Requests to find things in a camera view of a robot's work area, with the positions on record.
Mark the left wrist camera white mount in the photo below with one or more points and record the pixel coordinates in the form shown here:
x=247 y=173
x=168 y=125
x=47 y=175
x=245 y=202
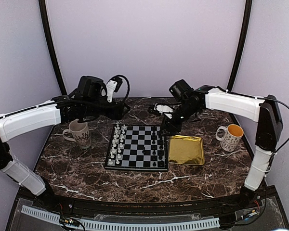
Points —
x=112 y=86

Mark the tall cactus print mug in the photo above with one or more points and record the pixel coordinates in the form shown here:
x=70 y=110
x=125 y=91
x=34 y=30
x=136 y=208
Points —
x=79 y=133

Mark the left black frame post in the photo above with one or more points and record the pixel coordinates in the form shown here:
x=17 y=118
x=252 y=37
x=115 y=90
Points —
x=50 y=46

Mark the white slotted cable duct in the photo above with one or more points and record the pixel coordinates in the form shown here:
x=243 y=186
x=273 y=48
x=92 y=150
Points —
x=92 y=225

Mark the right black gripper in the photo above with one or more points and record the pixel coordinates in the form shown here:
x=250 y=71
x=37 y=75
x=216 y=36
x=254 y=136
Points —
x=170 y=125

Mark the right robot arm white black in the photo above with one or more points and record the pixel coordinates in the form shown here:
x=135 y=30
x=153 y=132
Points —
x=264 y=111

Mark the black chess piece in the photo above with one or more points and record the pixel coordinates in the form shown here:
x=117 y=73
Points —
x=160 y=146

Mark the black frame post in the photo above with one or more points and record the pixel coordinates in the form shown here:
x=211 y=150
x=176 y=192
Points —
x=241 y=44
x=50 y=46

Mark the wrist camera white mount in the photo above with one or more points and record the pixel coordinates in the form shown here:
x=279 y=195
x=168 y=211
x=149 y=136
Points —
x=112 y=86
x=161 y=109

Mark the right black frame post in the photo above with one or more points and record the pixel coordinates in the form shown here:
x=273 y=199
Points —
x=241 y=44

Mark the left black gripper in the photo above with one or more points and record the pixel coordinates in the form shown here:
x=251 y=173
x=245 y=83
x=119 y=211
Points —
x=117 y=113

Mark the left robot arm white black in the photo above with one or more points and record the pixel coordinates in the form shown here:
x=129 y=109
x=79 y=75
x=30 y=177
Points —
x=91 y=99

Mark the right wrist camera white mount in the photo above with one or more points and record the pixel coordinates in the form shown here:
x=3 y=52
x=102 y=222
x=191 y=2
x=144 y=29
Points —
x=161 y=109

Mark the black front rail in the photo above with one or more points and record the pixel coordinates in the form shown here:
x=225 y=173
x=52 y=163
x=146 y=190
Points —
x=84 y=207

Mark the gold metal tray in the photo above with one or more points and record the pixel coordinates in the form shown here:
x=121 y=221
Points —
x=186 y=150

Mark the yellow inside cactus mug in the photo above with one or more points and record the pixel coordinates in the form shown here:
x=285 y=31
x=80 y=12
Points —
x=229 y=136

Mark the black white chess board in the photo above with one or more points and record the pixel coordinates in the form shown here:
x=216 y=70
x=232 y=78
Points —
x=135 y=148

